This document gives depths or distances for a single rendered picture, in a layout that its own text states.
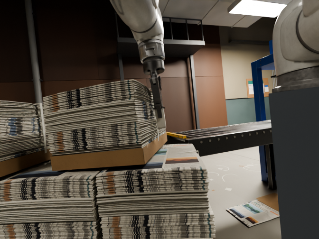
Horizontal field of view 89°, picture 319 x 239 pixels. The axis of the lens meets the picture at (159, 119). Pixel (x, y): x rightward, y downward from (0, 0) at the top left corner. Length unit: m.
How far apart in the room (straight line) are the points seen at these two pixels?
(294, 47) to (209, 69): 4.55
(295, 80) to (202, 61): 4.52
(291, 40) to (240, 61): 5.42
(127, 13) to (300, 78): 0.51
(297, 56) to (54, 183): 0.74
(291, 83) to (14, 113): 0.86
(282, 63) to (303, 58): 0.06
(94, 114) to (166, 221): 0.33
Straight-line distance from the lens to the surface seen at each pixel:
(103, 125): 0.46
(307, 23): 0.56
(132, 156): 0.44
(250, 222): 1.77
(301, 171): 0.62
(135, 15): 0.49
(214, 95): 5.05
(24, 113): 0.73
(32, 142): 0.74
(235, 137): 1.24
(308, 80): 0.62
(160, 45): 0.60
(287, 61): 0.64
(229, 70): 5.66
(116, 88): 0.45
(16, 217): 0.63
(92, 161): 0.49
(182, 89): 4.56
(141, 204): 0.46
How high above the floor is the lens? 0.96
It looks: 1 degrees down
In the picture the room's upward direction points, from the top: 6 degrees counter-clockwise
